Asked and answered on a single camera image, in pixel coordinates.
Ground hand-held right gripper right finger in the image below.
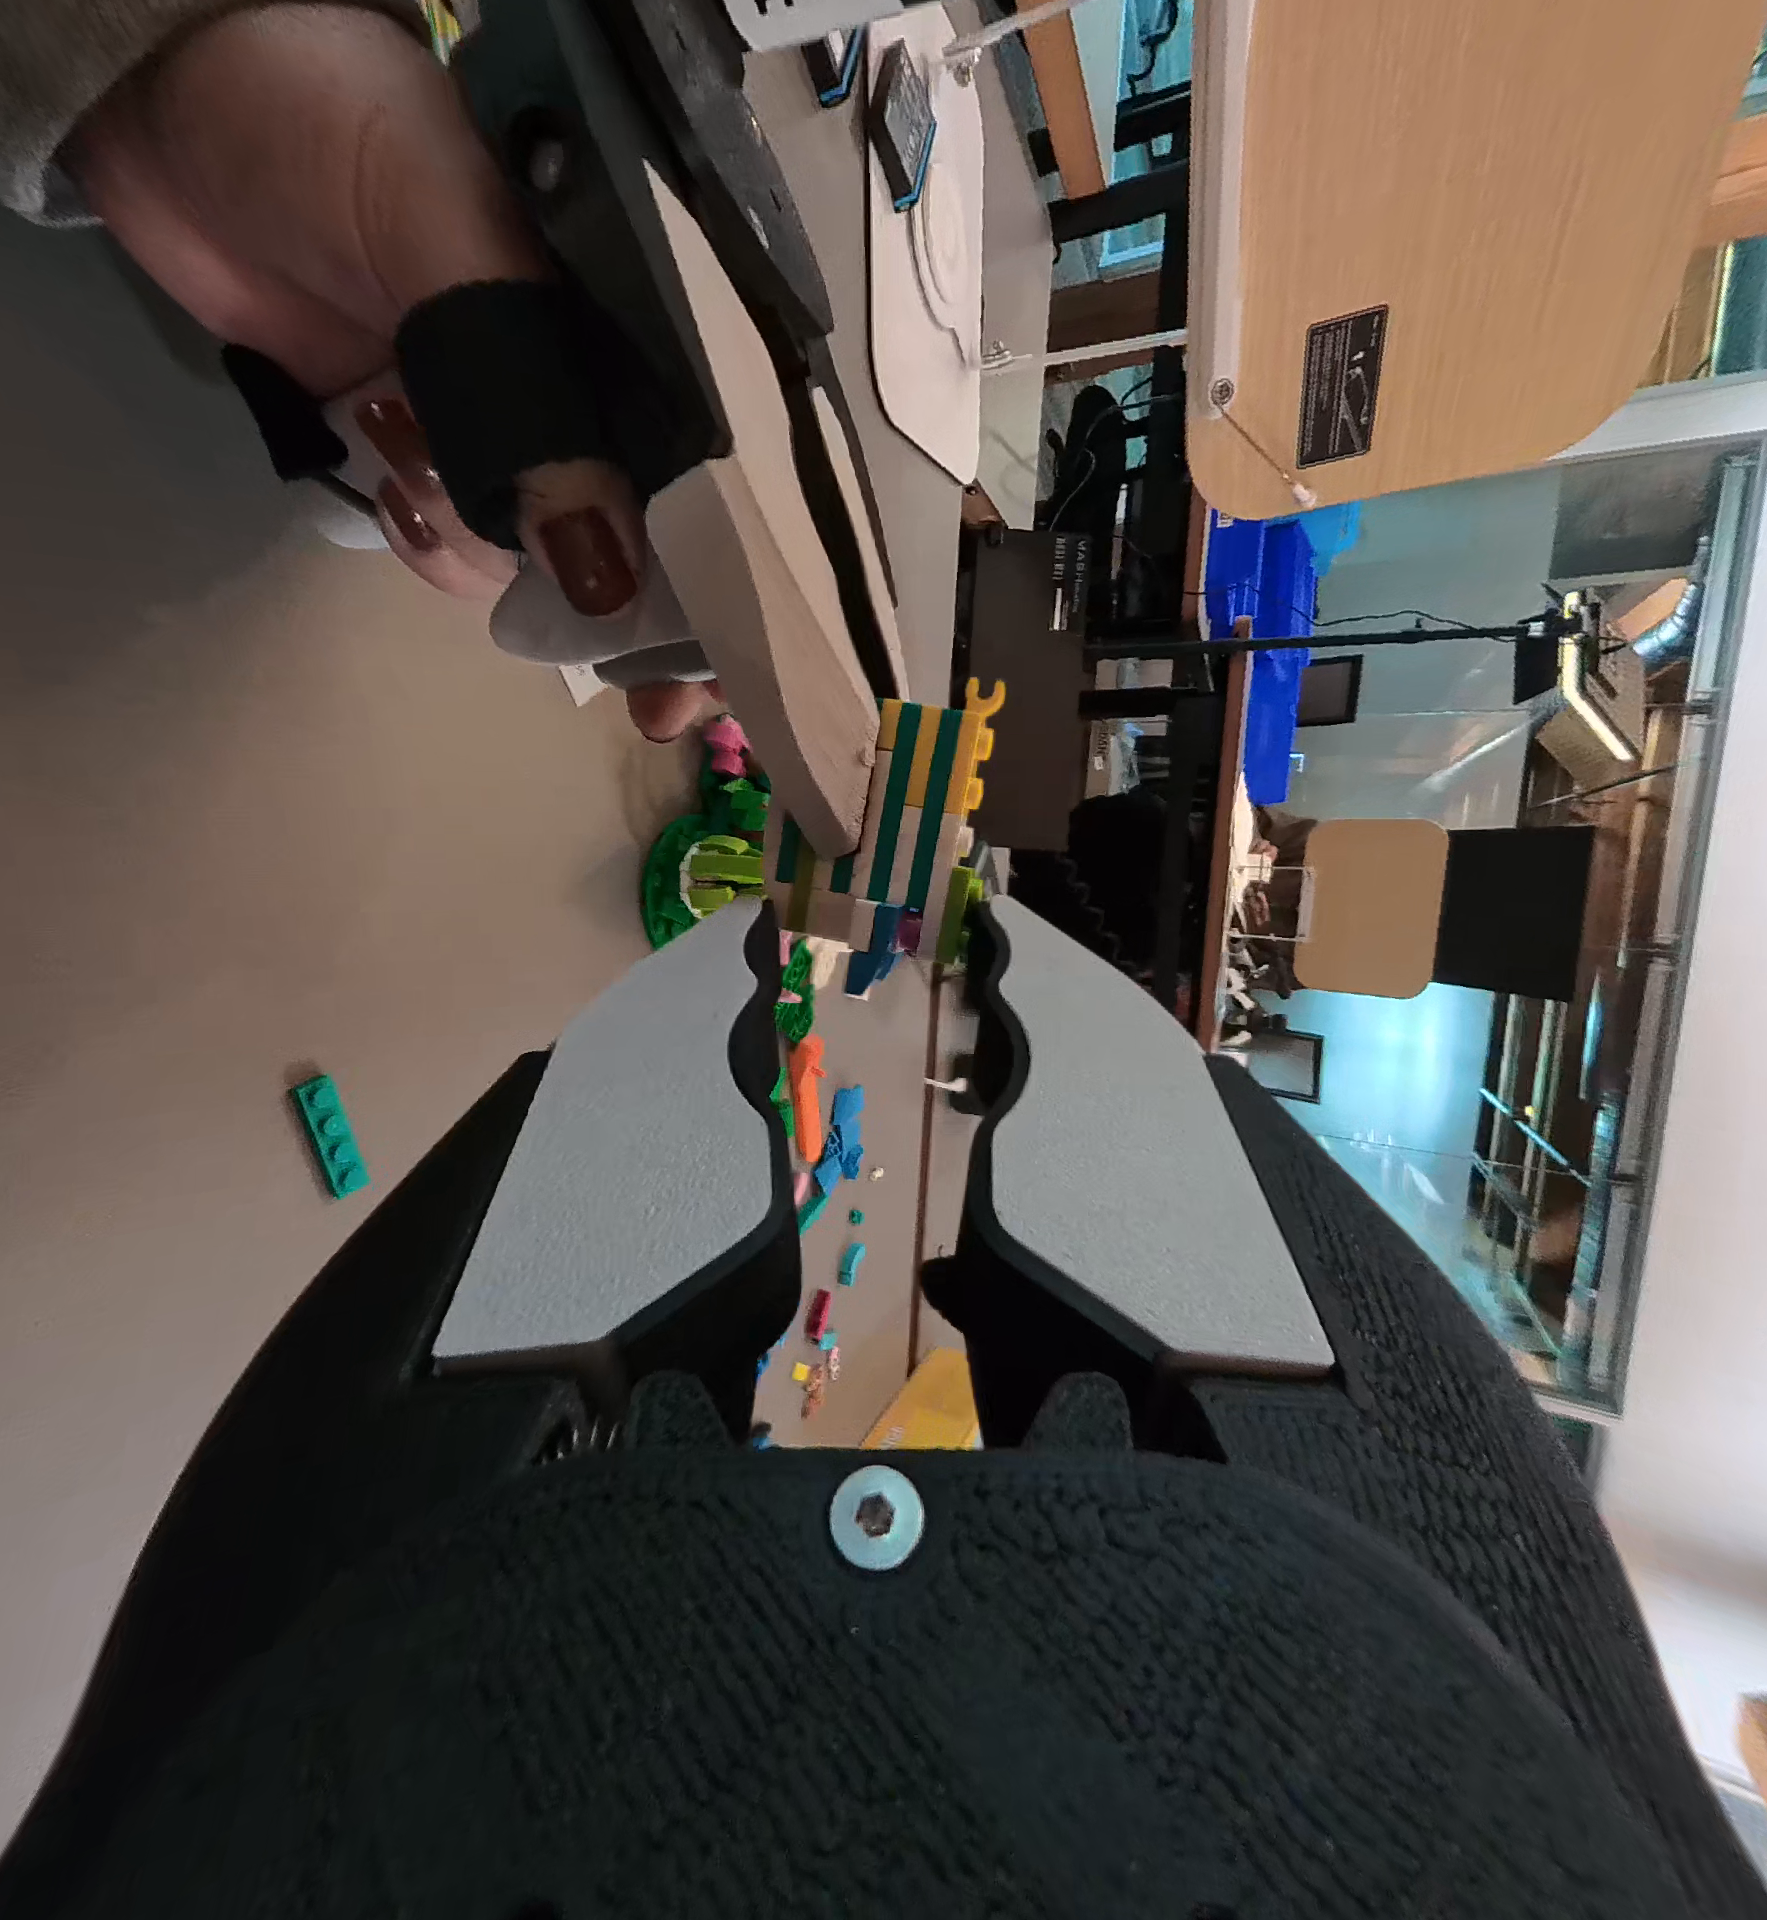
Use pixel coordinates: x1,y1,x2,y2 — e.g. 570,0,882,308
919,895,1341,1444

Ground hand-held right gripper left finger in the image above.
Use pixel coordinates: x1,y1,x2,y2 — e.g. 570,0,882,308
432,896,805,1433

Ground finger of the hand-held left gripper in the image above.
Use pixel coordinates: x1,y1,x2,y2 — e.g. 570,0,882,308
798,336,916,707
640,157,887,860

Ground striped brick assembly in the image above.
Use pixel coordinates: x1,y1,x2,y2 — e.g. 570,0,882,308
763,679,1009,1002

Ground person's left forearm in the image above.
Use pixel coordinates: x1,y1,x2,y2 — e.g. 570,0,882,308
0,0,443,229

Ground grey desk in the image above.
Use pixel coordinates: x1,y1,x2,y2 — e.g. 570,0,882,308
0,0,1059,1920

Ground person's left hand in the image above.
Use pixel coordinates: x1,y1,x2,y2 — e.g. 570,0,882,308
65,6,724,744

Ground scattered small coloured bricks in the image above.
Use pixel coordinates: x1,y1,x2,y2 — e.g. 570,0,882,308
757,1080,887,1451

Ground black computer case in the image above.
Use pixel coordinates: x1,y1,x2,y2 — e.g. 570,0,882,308
970,527,1093,850

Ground green plant brick model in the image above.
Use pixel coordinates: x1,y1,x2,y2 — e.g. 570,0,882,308
640,717,783,953

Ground long green brick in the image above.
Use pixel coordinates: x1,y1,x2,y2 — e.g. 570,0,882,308
290,1072,373,1204

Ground yellow toy box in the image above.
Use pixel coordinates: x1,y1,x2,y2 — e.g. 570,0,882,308
859,1346,984,1451

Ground blue plastic crates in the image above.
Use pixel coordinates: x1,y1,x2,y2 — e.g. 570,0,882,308
1204,501,1367,805

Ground black camera stand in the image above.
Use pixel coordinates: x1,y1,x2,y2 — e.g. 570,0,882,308
1086,589,1652,771

